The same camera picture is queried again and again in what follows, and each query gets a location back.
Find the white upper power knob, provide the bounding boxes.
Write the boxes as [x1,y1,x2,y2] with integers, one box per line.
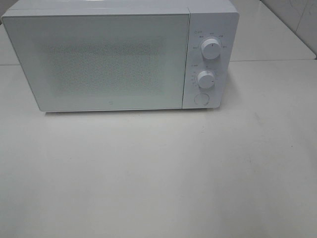
[201,38,222,60]

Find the white timer knob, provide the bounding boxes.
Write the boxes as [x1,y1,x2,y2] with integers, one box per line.
[197,70,215,89]

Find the white microwave oven body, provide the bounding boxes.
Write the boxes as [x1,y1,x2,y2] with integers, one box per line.
[1,0,239,109]

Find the round white door release button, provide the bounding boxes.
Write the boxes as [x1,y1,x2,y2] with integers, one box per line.
[194,93,210,107]

